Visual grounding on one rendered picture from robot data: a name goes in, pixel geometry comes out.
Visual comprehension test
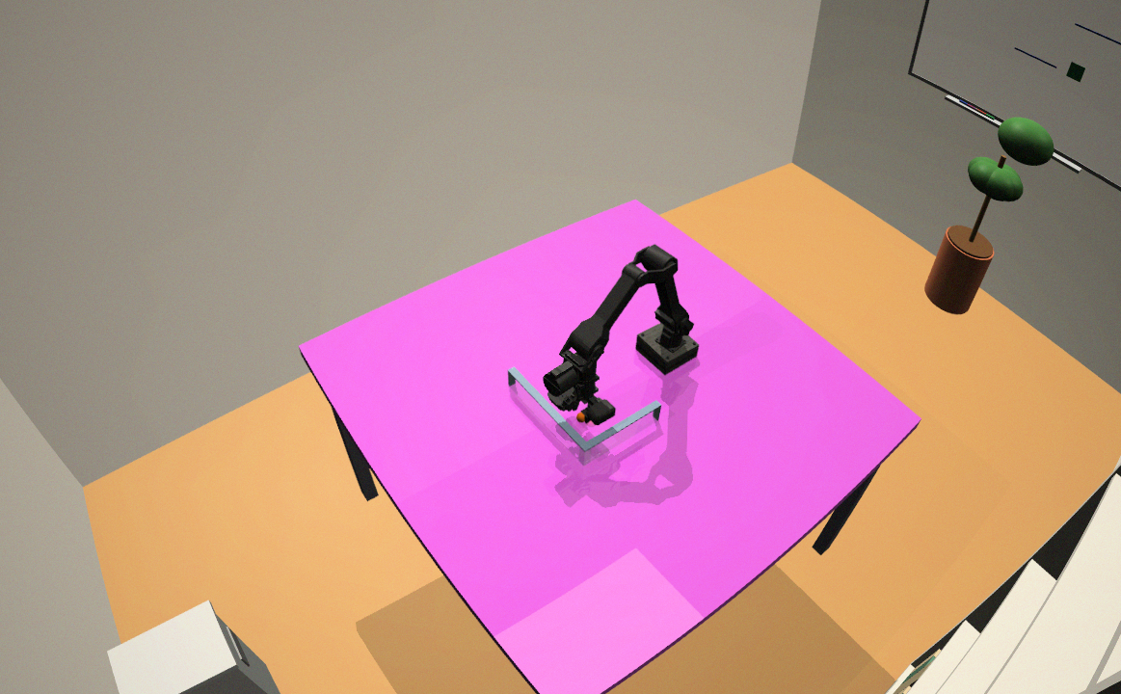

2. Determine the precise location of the low clear corner wall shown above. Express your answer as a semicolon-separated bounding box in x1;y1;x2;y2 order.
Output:
508;372;660;466

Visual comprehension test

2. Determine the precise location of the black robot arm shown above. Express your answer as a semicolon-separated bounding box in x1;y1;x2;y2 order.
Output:
543;246;695;411

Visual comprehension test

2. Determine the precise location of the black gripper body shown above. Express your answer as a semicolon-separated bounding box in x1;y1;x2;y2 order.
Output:
577;373;617;425

